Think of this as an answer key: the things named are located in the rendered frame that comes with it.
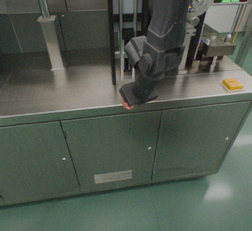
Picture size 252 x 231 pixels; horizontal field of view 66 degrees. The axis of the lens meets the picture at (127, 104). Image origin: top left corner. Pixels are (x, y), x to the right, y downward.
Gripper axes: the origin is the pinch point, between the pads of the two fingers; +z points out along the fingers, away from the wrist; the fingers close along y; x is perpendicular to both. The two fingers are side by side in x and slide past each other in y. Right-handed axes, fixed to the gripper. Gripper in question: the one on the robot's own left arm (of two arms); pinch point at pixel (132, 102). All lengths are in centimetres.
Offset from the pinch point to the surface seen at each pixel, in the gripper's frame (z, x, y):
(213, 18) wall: 170, -156, -308
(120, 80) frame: 26.4, -21.4, -11.7
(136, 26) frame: 4.5, -33.5, -20.0
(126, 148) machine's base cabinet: 52, 9, -8
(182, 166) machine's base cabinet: 70, 34, -44
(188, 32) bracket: 6, -26, -46
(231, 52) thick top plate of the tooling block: 14, -13, -74
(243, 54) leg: 55, -25, -144
